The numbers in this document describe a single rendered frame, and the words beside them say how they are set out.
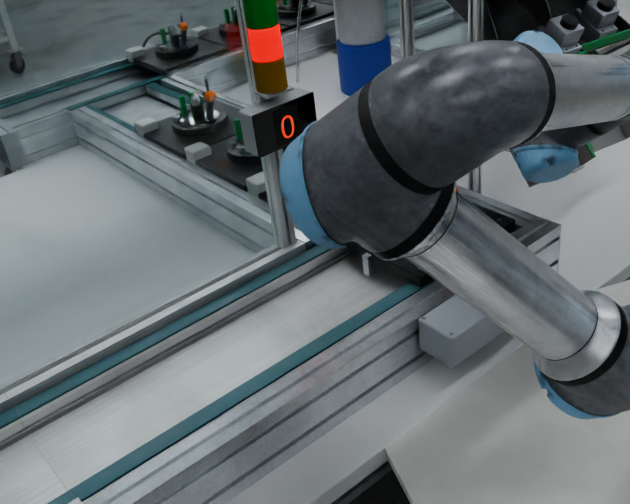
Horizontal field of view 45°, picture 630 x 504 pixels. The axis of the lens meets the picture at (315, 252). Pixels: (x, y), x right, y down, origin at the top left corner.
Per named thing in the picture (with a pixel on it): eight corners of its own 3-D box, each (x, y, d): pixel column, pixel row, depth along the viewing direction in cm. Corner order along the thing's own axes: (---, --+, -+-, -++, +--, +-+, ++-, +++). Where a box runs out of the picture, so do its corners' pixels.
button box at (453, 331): (540, 306, 123) (542, 275, 119) (452, 369, 112) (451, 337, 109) (505, 289, 128) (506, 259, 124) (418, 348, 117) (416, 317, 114)
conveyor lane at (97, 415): (513, 270, 139) (514, 223, 134) (98, 546, 98) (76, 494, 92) (403, 219, 158) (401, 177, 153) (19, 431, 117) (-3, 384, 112)
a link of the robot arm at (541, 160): (585, 141, 91) (559, 65, 95) (509, 182, 99) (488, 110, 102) (617, 154, 96) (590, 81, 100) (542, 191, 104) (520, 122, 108)
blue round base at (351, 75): (403, 85, 224) (401, 35, 216) (365, 101, 216) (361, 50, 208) (368, 75, 235) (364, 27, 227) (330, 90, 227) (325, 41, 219)
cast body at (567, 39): (576, 60, 133) (592, 27, 128) (557, 66, 132) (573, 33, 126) (546, 31, 137) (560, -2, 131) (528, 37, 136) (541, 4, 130)
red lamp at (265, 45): (290, 55, 115) (286, 23, 113) (264, 65, 113) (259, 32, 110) (271, 49, 119) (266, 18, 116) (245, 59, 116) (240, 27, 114)
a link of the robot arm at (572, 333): (708, 413, 85) (358, 137, 61) (590, 441, 95) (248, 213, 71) (694, 323, 92) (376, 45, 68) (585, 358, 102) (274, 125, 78)
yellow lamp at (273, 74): (294, 86, 118) (290, 56, 116) (268, 96, 116) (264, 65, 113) (275, 80, 122) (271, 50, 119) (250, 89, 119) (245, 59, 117)
